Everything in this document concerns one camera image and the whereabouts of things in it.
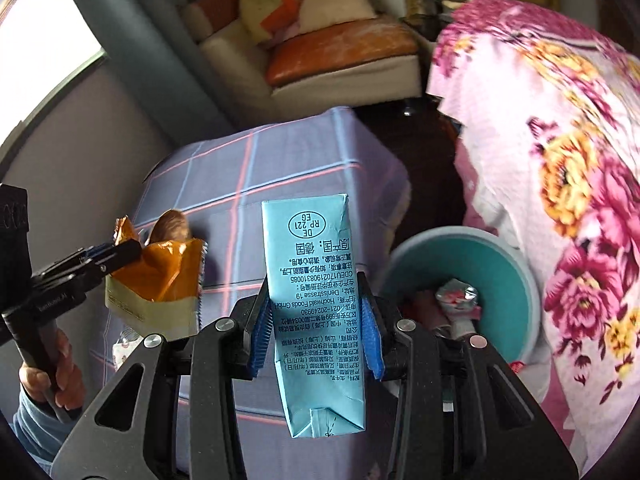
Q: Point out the pink cloth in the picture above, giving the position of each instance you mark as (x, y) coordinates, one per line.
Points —
(287, 35)

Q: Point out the white printed wrapper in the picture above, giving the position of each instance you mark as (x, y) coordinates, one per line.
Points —
(127, 355)

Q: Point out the pink and white bed sheet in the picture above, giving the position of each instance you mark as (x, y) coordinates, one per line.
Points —
(480, 200)

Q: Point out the orange back cushion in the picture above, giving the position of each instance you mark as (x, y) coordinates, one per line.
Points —
(220, 5)

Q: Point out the cream pillow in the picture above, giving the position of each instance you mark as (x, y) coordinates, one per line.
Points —
(335, 5)

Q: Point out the pink floral blanket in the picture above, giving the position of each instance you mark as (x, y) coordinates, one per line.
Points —
(575, 160)

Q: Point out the light blue milk carton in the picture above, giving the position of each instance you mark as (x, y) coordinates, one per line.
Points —
(315, 310)

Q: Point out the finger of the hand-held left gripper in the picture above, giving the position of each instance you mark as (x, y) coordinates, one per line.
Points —
(92, 253)
(125, 255)

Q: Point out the window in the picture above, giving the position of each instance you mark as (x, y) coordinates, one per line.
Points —
(35, 35)

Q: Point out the grey-blue curtain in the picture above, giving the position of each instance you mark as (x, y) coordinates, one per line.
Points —
(150, 35)

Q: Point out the person's left forearm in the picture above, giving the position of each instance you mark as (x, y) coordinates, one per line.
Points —
(35, 427)

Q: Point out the teal round bin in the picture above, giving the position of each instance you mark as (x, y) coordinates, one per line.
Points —
(505, 290)

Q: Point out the grey plaid tablecloth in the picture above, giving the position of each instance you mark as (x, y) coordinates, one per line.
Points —
(280, 160)

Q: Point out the yellow and orange plush pillow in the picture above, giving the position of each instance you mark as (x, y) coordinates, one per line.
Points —
(262, 10)

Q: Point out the cream sofa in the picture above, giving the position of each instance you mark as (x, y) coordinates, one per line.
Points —
(235, 65)

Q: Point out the person's left hand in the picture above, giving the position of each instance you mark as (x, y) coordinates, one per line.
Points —
(70, 380)

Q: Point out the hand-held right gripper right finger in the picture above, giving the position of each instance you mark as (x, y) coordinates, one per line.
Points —
(372, 340)

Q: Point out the orange seat cushion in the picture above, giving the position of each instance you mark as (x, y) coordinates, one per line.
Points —
(340, 47)

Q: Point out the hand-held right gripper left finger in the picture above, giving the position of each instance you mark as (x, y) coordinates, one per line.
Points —
(260, 330)

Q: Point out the white side table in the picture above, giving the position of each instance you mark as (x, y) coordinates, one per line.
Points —
(422, 20)

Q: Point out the brown bowl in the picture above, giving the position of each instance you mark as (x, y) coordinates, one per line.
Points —
(170, 225)

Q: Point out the cream and orange packet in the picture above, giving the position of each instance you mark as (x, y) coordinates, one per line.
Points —
(160, 285)

